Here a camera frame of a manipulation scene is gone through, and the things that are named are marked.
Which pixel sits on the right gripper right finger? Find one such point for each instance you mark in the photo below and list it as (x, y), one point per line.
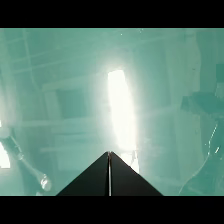
(128, 181)

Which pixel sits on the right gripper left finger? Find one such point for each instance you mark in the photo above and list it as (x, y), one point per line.
(91, 181)

